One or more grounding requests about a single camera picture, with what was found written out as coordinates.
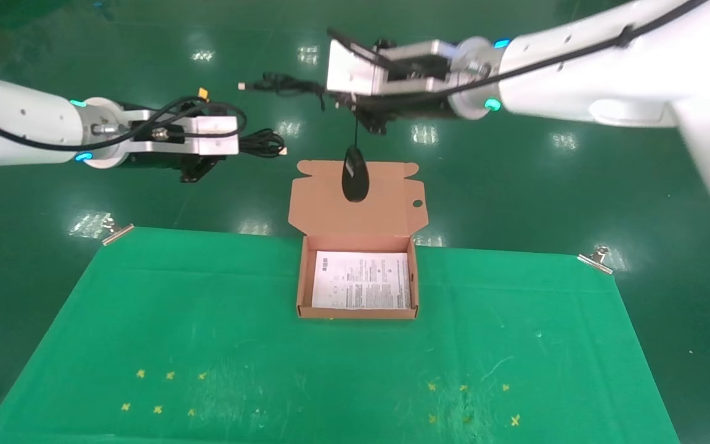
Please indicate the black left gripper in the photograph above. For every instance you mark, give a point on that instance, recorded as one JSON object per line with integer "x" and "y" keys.
{"x": 158, "y": 161}

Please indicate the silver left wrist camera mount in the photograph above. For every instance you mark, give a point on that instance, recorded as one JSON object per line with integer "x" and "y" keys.
{"x": 213, "y": 139}

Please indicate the green table cloth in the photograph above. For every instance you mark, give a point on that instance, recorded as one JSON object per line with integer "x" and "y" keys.
{"x": 207, "y": 308}

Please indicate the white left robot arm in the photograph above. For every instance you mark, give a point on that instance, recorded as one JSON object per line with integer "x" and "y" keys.
{"x": 16, "y": 123}

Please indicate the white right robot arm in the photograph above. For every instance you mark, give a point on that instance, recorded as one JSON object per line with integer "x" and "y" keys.
{"x": 607, "y": 68}

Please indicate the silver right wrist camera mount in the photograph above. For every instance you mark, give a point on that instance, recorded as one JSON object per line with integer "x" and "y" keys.
{"x": 349, "y": 74}

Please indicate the open brown cardboard box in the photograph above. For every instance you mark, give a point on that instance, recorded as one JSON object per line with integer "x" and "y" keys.
{"x": 355, "y": 216}

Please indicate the printed white paper sheet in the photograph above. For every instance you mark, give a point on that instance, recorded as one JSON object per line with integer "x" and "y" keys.
{"x": 361, "y": 280}

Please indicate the silver binder clip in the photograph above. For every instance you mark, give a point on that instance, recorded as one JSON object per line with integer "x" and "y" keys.
{"x": 118, "y": 233}
{"x": 595, "y": 259}

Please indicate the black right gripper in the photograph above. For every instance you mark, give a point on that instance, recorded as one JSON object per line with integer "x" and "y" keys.
{"x": 423, "y": 106}

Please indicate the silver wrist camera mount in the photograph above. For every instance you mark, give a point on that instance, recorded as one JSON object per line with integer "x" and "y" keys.
{"x": 349, "y": 74}
{"x": 213, "y": 139}

